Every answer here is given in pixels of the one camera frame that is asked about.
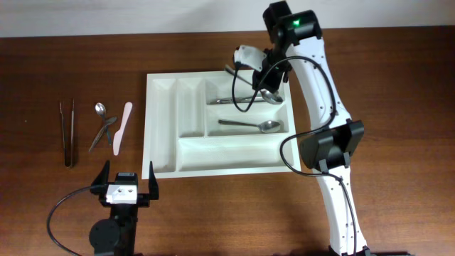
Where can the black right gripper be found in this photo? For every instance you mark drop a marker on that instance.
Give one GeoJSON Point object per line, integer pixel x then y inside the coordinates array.
{"type": "Point", "coordinates": [272, 84]}

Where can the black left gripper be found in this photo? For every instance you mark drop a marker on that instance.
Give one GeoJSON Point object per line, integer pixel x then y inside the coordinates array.
{"type": "Point", "coordinates": [99, 185]}

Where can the steel fork underneath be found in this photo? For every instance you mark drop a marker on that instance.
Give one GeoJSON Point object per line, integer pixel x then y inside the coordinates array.
{"type": "Point", "coordinates": [246, 99]}

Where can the dark steel teaspoon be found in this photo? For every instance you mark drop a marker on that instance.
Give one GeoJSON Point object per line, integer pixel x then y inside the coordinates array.
{"type": "Point", "coordinates": [108, 122]}

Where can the pink plastic knife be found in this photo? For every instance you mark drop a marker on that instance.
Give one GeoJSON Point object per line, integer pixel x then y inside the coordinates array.
{"type": "Point", "coordinates": [120, 132]}

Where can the small steel teaspoon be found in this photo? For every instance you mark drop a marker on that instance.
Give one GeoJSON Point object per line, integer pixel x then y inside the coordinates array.
{"type": "Point", "coordinates": [101, 111]}

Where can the steel tweezers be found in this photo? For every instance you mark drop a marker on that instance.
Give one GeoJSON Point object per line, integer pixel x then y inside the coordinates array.
{"type": "Point", "coordinates": [68, 136]}

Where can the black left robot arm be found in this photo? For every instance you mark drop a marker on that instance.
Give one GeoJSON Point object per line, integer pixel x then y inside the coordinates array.
{"type": "Point", "coordinates": [116, 234]}

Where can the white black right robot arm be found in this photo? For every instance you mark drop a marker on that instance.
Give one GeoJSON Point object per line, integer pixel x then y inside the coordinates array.
{"type": "Point", "coordinates": [326, 150]}

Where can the white plastic cutlery tray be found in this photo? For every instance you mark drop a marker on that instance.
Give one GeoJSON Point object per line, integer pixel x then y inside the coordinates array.
{"type": "Point", "coordinates": [183, 138]}

